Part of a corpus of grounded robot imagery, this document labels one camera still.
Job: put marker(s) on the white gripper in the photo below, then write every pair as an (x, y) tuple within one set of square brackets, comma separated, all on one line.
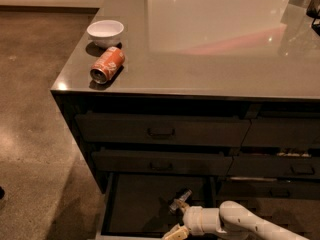
[(192, 219)]

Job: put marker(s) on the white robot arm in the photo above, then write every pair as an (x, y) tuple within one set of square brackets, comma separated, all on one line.
[(230, 221)]

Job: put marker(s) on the open bottom left drawer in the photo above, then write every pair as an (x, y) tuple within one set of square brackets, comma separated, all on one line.
[(137, 206)]

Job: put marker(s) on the bottom right drawer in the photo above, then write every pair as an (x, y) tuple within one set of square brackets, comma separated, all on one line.
[(285, 189)]

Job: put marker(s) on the middle left drawer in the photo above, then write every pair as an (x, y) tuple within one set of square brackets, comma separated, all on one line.
[(161, 162)]

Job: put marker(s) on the middle right drawer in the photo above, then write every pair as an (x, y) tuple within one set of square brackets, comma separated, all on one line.
[(272, 166)]

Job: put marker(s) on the top right drawer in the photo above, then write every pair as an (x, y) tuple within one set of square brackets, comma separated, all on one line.
[(282, 131)]

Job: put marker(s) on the top left drawer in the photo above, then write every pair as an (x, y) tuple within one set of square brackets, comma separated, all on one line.
[(159, 129)]

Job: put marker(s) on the orange soda can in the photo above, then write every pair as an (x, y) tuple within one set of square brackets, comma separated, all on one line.
[(107, 65)]

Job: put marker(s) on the white ceramic bowl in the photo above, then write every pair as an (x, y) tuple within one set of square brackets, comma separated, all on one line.
[(105, 33)]

